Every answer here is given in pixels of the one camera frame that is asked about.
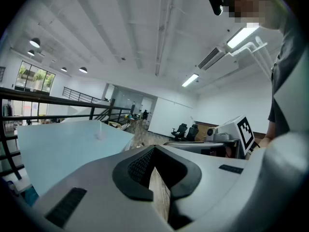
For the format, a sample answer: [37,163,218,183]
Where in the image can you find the thin black balcony railing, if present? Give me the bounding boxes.
[62,87,108,104]

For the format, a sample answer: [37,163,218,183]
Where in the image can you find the black metal railing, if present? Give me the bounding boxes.
[0,86,133,181]

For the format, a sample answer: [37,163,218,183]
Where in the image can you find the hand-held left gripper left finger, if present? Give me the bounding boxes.
[30,145,174,232]

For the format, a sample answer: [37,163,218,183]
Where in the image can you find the large glass window wall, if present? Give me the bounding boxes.
[14,61,56,93]

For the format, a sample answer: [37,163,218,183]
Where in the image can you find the person's dark grey shirt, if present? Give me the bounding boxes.
[267,8,309,139]

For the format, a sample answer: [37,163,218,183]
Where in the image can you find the black metal staircase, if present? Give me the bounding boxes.
[93,98,133,128]

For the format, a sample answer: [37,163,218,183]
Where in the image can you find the black head-worn camera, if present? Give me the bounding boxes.
[208,0,224,16]

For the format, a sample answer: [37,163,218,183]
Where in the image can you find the white ceiling pipes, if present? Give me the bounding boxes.
[231,35,275,81]

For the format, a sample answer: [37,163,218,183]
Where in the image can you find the ceiling air conditioner vent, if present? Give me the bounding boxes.
[197,46,239,72]

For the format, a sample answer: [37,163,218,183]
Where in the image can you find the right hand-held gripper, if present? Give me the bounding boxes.
[164,115,256,160]

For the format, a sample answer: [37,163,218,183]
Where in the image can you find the wooden desk with metal legs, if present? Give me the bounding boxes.
[127,114,147,130]

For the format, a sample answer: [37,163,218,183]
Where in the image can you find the blue chair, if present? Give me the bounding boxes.
[21,186,40,207]

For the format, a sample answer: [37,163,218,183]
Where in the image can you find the person's head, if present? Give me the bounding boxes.
[223,0,290,31]

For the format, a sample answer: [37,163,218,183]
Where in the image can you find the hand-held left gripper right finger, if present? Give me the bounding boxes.
[154,145,258,232]

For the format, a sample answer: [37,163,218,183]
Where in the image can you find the ceiling conduit pipe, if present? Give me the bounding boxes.
[154,0,176,76]

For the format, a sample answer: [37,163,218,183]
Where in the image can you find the person's right forearm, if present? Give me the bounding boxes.
[257,118,277,149]

